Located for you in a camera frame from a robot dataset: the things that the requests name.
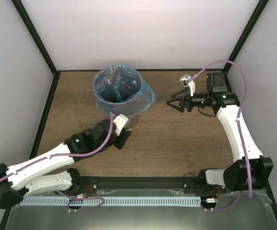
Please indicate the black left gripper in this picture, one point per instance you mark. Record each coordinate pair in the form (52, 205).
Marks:
(125, 134)

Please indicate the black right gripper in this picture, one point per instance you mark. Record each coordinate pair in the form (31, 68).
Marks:
(186, 99)

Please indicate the mauve plastic trash bin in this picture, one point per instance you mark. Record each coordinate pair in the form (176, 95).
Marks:
(133, 119)

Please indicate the blue translucent trash bag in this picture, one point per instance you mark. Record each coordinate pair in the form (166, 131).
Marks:
(122, 90)

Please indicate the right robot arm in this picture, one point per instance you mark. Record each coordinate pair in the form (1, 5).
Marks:
(250, 169)

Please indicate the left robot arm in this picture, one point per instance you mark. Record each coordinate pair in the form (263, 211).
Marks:
(32, 177)

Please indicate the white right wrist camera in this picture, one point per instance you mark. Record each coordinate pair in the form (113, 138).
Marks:
(189, 84)

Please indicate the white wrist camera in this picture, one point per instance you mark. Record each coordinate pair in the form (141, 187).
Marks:
(120, 122)
(189, 84)

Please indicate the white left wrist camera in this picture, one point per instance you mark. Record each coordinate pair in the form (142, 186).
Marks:
(120, 122)

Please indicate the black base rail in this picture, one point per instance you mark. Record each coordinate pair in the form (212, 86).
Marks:
(93, 184)

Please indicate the white slotted cable duct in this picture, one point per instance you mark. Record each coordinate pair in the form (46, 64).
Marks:
(114, 201)

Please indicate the black right corner frame post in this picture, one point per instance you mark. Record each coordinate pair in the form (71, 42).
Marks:
(248, 29)

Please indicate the black corner frame post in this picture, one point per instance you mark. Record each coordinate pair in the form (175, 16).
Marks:
(20, 8)
(248, 29)

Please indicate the black left corner frame post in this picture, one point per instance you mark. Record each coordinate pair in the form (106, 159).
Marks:
(20, 8)

